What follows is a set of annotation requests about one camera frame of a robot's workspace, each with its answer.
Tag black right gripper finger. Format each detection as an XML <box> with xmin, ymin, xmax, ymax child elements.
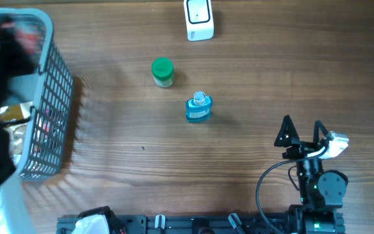
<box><xmin>274</xmin><ymin>115</ymin><xmax>300</xmax><ymax>147</ymax></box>
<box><xmin>313</xmin><ymin>120</ymin><xmax>329</xmax><ymax>143</ymax></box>

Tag blue Listerine mouthwash bottle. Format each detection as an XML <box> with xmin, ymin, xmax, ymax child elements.
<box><xmin>185</xmin><ymin>91</ymin><xmax>213</xmax><ymax>122</ymax></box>

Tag green lid jar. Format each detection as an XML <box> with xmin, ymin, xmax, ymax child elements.
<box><xmin>151</xmin><ymin>57</ymin><xmax>174</xmax><ymax>88</ymax></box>

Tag brown Pantree snack pouch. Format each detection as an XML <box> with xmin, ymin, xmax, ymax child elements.
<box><xmin>0</xmin><ymin>101</ymin><xmax>33</xmax><ymax>123</ymax></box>

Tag black red hex wrench pack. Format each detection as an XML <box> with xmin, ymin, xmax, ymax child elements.
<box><xmin>35</xmin><ymin>106</ymin><xmax>62</xmax><ymax>154</ymax></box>

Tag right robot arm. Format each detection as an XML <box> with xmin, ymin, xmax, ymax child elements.
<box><xmin>274</xmin><ymin>115</ymin><xmax>349</xmax><ymax>234</ymax></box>

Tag white barcode scanner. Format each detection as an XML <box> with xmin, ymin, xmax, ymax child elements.
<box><xmin>183</xmin><ymin>0</ymin><xmax>214</xmax><ymax>42</ymax></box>

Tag grey plastic mesh basket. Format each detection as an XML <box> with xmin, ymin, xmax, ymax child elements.
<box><xmin>0</xmin><ymin>8</ymin><xmax>74</xmax><ymax>181</ymax></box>

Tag clear wrapped snack bag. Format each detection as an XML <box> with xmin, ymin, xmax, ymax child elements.
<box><xmin>5</xmin><ymin>124</ymin><xmax>27</xmax><ymax>166</ymax></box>

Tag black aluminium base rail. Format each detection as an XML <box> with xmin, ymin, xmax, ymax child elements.
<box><xmin>56</xmin><ymin>213</ymin><xmax>346</xmax><ymax>234</ymax></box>

